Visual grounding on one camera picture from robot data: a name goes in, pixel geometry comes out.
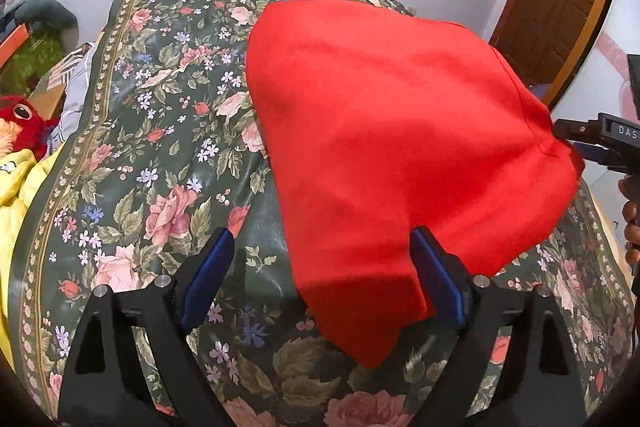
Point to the green floral bedspread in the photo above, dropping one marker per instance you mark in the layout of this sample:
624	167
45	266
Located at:
168	150

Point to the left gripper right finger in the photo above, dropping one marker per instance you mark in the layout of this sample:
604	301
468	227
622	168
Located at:
539	383

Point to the right hand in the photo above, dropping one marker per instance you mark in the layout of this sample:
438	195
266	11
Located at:
630	188

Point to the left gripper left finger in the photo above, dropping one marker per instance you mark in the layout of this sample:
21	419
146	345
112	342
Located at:
103	382

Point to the red garment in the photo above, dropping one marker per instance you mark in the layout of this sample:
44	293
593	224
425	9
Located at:
376	123

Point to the red plush bird toy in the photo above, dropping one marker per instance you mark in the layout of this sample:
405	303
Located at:
22	127

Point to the orange box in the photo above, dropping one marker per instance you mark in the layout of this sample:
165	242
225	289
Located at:
12	43

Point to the dark green cushion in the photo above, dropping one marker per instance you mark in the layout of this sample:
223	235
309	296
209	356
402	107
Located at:
48	17

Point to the yellow garment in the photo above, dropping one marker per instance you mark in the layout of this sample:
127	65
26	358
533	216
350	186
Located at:
21	177

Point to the green patterned box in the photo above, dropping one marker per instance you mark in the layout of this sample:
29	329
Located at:
33	59

